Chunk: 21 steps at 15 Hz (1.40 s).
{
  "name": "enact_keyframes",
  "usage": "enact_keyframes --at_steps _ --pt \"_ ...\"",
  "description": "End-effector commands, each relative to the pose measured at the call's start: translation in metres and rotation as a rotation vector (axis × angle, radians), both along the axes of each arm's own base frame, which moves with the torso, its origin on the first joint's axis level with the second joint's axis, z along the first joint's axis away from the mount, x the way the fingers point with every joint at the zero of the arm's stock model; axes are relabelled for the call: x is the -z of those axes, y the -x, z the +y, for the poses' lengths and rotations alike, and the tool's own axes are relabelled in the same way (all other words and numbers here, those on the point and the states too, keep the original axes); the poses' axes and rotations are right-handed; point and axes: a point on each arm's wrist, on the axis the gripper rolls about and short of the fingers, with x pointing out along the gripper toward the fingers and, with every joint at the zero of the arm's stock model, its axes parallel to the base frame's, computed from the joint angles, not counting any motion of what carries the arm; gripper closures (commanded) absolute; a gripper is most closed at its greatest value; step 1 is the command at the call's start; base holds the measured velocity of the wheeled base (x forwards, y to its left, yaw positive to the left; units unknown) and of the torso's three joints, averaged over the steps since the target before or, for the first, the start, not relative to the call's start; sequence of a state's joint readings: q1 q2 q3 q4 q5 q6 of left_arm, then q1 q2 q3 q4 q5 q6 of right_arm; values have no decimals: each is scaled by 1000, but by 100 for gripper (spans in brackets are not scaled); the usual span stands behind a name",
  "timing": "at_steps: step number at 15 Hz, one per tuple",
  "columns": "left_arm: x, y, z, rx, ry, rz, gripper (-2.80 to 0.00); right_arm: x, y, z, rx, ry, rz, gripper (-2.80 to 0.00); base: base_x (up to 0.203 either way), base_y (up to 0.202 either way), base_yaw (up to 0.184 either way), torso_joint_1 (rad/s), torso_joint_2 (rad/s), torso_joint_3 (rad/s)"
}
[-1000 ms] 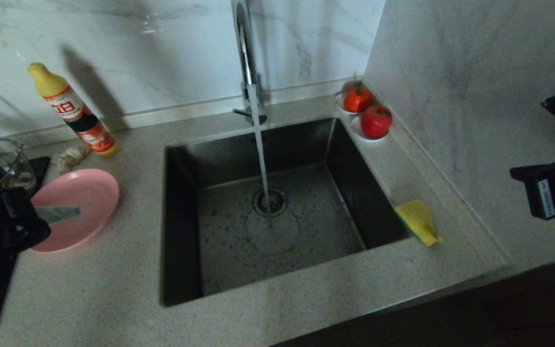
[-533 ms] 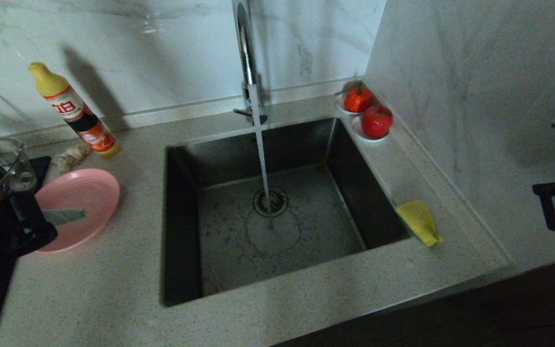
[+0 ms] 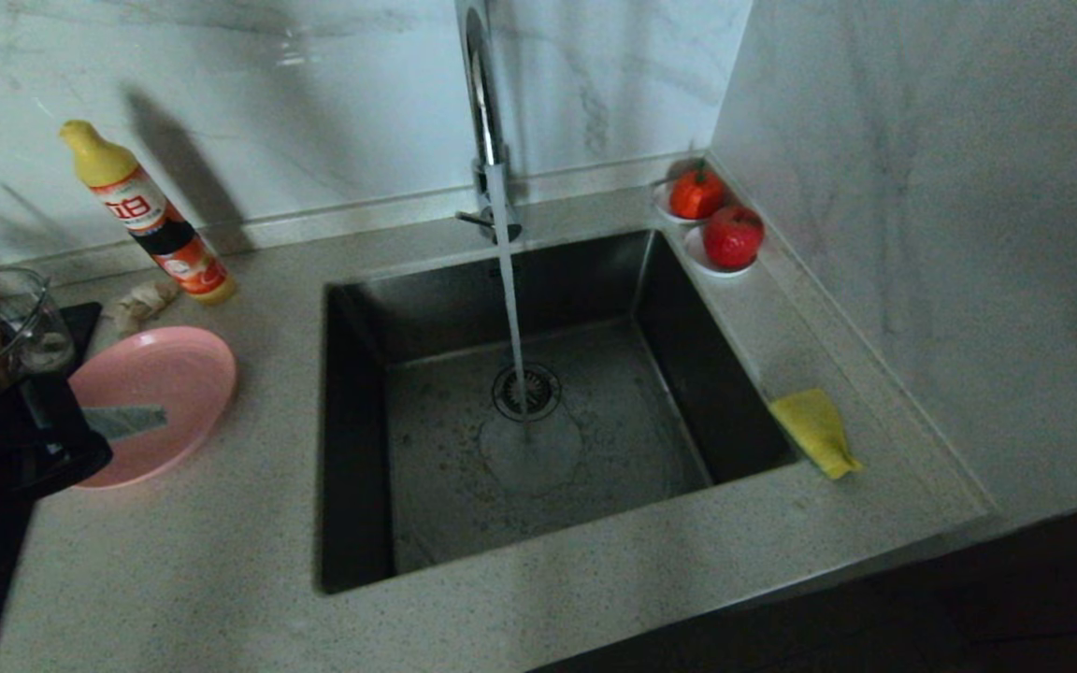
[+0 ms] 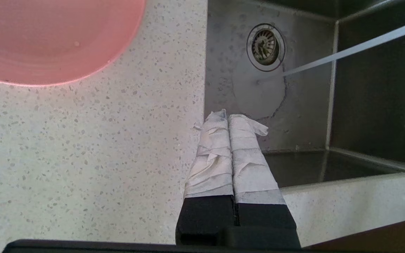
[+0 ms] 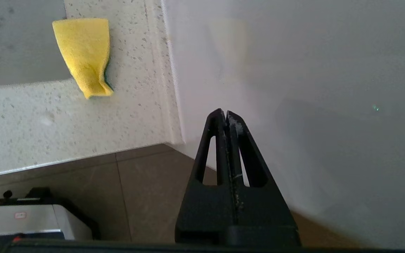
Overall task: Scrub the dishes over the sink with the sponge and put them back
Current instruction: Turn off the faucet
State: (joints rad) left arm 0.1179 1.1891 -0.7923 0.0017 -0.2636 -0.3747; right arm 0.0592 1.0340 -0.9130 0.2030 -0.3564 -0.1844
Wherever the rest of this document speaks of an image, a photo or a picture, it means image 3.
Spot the orange-red tomato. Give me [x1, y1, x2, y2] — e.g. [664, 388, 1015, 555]
[670, 161, 727, 222]

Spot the clear glass pot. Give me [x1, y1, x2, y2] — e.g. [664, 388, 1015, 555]
[0, 267, 77, 394]

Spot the round metal drain strainer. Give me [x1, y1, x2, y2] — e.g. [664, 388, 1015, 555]
[492, 363, 564, 422]

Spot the yellow dish soap bottle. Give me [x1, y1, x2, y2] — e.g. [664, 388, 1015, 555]
[59, 120, 237, 306]

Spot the yellow sponge green backing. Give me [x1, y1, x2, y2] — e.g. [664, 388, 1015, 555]
[768, 388, 865, 480]

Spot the pink plate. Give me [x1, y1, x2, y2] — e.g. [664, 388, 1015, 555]
[66, 325, 238, 490]

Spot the red apple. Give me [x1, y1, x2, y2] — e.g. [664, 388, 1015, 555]
[703, 205, 767, 271]

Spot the stainless steel sink basin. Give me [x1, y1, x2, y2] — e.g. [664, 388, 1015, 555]
[316, 227, 801, 596]

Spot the small white saucer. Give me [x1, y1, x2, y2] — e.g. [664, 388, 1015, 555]
[683, 228, 757, 279]
[653, 179, 708, 225]

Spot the chrome faucet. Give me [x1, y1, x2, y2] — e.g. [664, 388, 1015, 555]
[452, 0, 525, 246]

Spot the crumpled beige tissue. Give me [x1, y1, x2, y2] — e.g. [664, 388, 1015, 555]
[110, 280, 182, 337]

